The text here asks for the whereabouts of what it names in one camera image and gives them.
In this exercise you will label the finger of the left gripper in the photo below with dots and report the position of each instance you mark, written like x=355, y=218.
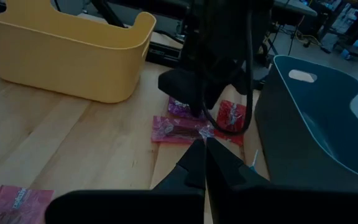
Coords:
x=204, y=108
x=195, y=109

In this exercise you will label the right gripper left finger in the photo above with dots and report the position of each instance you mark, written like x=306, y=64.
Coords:
x=191, y=174

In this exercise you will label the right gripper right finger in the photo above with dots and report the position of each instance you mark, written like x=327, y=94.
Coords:
x=225, y=177

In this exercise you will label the purple Skittles candy packet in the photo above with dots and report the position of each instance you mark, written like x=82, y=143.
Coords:
x=179, y=109

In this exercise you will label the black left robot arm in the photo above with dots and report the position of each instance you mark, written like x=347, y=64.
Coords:
x=222, y=31

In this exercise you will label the pink candy packet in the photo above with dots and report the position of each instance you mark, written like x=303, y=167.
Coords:
x=179, y=130
x=11, y=205

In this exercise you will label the red candy packet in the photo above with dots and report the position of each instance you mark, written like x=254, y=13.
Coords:
x=232, y=112

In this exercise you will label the blue lollipop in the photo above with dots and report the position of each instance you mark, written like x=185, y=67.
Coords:
x=252, y=169

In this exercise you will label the teal plastic bin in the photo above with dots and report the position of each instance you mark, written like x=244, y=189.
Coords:
x=306, y=130

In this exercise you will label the yellow plastic bin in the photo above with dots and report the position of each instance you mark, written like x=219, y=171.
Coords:
x=67, y=62

